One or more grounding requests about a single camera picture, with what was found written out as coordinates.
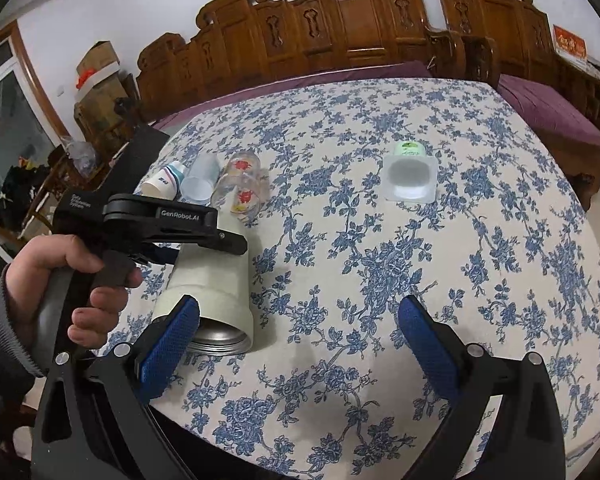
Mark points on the frosted plastic cup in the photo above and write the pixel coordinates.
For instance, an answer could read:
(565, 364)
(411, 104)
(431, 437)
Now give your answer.
(200, 180)

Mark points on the stacked cardboard boxes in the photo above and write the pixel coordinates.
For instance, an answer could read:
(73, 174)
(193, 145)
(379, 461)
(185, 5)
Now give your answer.
(98, 88)

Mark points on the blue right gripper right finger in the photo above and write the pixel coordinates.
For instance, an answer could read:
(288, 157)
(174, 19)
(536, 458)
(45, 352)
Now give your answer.
(526, 440)

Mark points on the blue floral tablecloth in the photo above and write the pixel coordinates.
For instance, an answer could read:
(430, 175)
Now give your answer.
(505, 255)

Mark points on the carved wooden armchair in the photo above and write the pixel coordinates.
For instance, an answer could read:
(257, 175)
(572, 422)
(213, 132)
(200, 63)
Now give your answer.
(520, 32)

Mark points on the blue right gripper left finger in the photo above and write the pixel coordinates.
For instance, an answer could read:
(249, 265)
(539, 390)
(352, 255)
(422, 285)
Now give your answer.
(95, 420)

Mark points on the clear glass red print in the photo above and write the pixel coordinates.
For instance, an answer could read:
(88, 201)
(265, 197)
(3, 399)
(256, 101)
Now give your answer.
(243, 187)

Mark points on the cream sleeved steel cup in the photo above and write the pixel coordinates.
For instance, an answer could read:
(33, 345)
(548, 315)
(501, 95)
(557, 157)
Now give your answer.
(212, 268)

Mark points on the purple armchair cushion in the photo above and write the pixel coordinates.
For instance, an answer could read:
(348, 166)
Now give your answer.
(543, 108)

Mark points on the green lidded plastic cup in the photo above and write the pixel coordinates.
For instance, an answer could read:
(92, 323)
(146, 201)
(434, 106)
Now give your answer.
(409, 175)

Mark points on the wooden side table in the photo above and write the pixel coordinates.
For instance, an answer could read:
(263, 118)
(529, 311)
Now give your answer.
(580, 88)

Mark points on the red paper box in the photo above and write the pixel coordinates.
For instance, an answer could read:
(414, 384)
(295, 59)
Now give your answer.
(570, 45)

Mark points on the white paper cup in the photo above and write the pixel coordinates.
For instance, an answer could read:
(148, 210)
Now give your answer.
(165, 183)

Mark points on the grey sleeve left forearm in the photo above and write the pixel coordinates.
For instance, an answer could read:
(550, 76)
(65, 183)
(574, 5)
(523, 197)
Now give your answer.
(17, 368)

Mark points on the left human hand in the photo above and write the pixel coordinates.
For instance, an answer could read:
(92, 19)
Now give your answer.
(48, 286)

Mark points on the carved wooden sofa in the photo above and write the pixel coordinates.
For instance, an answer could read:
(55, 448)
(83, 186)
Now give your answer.
(241, 44)

